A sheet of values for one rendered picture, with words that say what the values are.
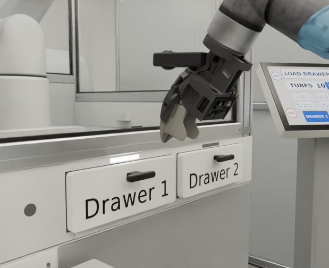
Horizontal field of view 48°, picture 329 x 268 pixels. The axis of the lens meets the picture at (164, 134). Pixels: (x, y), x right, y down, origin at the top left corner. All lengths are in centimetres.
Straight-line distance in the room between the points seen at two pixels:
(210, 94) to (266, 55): 183
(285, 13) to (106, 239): 53
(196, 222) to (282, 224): 148
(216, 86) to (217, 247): 63
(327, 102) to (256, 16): 88
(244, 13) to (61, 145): 38
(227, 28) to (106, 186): 37
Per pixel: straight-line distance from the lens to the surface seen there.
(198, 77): 61
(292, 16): 53
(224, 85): 59
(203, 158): 96
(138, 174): 73
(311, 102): 138
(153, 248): 89
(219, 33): 58
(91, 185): 71
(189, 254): 101
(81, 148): 71
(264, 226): 251
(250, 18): 57
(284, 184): 238
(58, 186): 69
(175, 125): 64
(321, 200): 150
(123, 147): 77
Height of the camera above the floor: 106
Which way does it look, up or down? 5 degrees down
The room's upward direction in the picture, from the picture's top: straight up
